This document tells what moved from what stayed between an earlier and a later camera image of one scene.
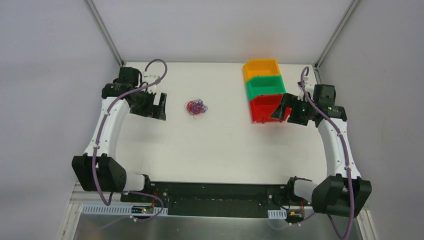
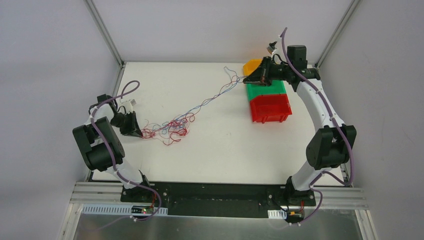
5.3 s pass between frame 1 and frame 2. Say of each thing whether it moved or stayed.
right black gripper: moved
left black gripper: moved
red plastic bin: stayed
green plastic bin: stayed
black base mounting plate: stayed
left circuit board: stayed
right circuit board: stayed
